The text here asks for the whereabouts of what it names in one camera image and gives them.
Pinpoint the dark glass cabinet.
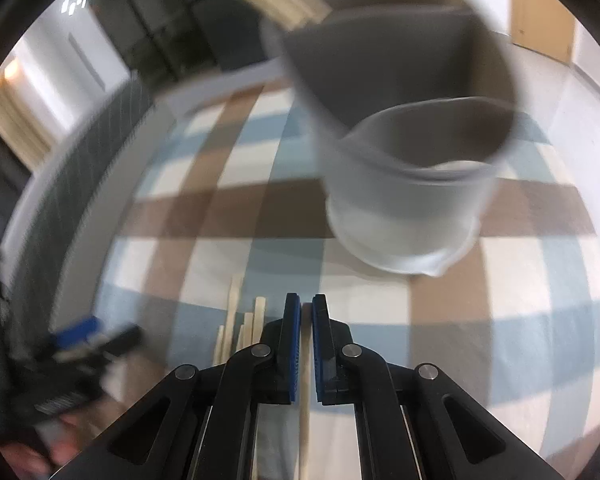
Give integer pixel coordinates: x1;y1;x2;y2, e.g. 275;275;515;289
92;0;196;83

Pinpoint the person's left hand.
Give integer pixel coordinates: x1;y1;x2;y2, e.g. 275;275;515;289
2;402;111;476

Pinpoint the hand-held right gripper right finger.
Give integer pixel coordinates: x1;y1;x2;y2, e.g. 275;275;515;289
311;294;538;480

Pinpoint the beige curtain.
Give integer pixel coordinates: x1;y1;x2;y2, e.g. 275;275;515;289
0;92;51;171

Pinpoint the checked tablecloth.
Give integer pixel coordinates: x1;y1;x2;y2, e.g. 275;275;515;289
92;80;600;480

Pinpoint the grey bed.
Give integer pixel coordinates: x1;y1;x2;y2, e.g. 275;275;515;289
0;80;181;351

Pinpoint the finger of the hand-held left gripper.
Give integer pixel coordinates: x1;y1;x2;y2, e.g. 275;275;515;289
50;316;101;350
92;324;143;358

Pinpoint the white wardrobe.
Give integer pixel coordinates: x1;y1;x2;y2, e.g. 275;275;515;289
22;0;131;126

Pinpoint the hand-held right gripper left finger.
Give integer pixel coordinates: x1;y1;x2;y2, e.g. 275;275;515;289
55;292;302;480

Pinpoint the grey and white utensil holder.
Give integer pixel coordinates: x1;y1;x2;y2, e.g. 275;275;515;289
259;0;523;277

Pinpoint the wooden door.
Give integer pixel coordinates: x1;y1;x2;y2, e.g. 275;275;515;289
510;0;576;63

